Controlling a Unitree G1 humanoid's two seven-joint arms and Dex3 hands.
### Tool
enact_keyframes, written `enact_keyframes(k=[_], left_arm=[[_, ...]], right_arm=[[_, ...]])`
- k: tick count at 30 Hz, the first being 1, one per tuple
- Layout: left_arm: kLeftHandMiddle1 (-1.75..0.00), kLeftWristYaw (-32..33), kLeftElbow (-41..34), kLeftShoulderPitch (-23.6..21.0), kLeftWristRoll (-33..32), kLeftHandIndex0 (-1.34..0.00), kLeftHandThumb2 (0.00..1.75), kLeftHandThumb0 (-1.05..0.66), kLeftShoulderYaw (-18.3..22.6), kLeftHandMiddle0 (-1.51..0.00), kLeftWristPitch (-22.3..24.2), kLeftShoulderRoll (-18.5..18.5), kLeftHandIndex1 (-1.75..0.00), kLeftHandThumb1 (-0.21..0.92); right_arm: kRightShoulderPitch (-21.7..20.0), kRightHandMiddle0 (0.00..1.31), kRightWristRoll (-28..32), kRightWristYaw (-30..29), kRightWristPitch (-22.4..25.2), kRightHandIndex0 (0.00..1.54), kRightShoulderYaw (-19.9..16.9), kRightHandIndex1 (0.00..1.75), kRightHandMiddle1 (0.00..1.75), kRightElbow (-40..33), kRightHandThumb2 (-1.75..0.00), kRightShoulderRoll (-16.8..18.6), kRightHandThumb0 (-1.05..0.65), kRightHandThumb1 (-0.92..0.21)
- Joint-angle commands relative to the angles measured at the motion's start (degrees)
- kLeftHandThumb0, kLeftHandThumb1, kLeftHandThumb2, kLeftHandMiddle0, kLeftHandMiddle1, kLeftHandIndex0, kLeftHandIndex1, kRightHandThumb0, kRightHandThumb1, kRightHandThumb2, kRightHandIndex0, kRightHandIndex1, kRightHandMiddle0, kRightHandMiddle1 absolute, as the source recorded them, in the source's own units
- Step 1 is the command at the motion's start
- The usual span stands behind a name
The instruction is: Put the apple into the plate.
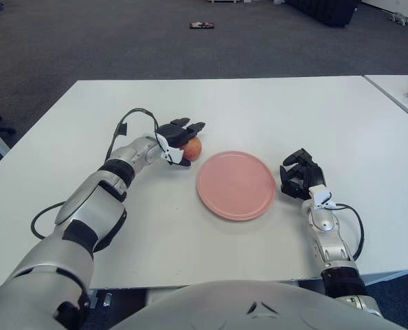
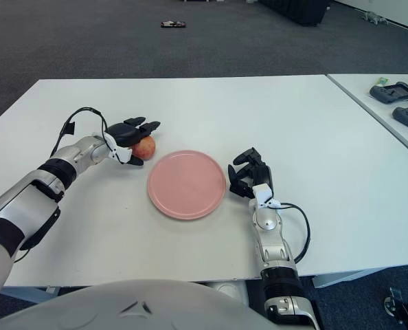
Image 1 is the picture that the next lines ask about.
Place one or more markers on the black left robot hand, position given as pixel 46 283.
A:
pixel 173 132

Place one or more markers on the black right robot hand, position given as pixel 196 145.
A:
pixel 307 175

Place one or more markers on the red-yellow apple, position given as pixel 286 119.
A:
pixel 193 149

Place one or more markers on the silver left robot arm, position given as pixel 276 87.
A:
pixel 87 206

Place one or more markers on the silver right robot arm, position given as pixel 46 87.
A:
pixel 327 237

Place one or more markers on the pink round plate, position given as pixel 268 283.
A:
pixel 236 185

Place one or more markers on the small dark flat floor object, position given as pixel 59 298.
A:
pixel 201 25

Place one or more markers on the grey robot torso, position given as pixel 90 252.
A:
pixel 259 309

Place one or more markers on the black cabinet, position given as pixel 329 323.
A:
pixel 320 12

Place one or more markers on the small grey quadruped robot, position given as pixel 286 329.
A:
pixel 399 18

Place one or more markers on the white table frame beam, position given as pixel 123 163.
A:
pixel 389 277

